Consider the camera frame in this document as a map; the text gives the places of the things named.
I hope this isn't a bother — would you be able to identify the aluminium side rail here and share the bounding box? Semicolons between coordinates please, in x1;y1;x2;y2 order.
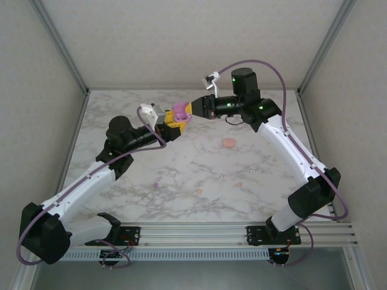
57;90;91;194
297;90;339;223

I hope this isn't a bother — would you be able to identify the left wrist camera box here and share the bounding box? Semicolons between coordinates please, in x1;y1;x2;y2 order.
138;103;167;125

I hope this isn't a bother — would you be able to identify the right aluminium side rail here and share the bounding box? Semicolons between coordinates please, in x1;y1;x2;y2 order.
297;90;339;223

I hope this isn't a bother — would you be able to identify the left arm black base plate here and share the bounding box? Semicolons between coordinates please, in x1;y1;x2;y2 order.
84;225;141;246

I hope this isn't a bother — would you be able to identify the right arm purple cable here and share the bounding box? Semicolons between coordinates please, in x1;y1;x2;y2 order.
218;59;349;268

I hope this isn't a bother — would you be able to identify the purple earbud charging case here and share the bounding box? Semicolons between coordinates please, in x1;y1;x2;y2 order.
171;101;193;124

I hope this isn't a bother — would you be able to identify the aluminium table edge rail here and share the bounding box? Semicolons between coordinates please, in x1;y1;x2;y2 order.
28;222;359;249

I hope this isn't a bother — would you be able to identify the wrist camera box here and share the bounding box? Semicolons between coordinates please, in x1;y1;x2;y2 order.
201;70;221;95
138;103;167;125

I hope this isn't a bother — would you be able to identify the right aluminium frame post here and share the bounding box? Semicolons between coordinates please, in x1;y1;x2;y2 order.
298;0;359;97

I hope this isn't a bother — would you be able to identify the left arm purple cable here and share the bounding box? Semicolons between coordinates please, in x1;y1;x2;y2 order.
16;107;167;270

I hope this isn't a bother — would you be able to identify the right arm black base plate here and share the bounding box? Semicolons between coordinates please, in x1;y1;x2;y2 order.
246;225;302;246

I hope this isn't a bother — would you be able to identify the left aluminium frame post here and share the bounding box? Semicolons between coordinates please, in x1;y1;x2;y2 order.
30;0;91;97

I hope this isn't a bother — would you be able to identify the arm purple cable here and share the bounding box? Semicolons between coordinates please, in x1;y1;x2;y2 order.
218;59;349;268
16;107;167;270

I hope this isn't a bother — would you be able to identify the left aluminium side rail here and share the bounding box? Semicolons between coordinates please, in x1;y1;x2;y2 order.
57;90;91;194

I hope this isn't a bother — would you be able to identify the aluminium frame post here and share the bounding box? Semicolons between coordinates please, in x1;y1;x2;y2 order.
30;0;91;97
298;0;359;97

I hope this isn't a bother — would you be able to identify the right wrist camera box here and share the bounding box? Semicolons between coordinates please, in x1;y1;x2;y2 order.
201;70;221;95

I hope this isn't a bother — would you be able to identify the grey slotted cable duct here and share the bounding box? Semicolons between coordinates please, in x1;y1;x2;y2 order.
60;249;270;261

